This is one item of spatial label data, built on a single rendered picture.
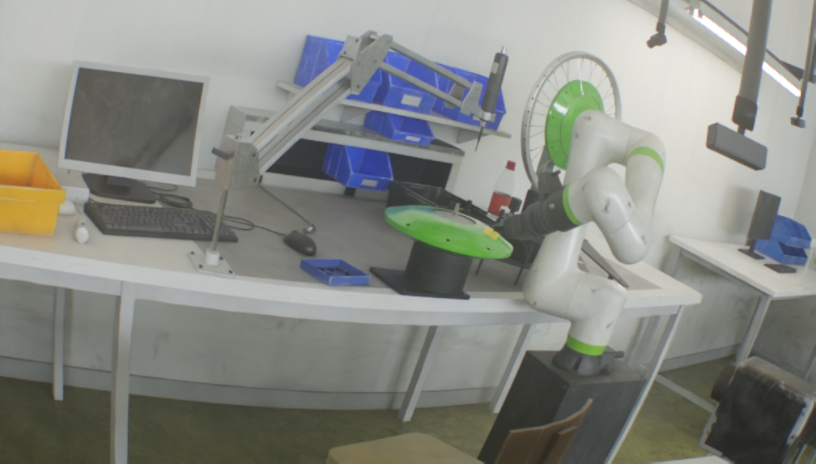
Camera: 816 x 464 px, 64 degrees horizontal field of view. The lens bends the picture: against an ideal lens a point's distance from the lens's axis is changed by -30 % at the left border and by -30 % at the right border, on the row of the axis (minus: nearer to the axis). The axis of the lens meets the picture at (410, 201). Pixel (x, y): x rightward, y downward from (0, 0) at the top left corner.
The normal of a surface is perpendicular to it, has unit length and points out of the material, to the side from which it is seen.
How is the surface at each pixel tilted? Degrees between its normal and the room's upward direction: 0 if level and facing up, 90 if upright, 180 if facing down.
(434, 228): 23
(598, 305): 89
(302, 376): 90
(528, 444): 90
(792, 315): 90
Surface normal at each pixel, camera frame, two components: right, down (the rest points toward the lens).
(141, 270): 0.57, 0.32
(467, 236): 0.34, -0.79
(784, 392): -0.54, -0.43
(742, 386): -0.71, -0.07
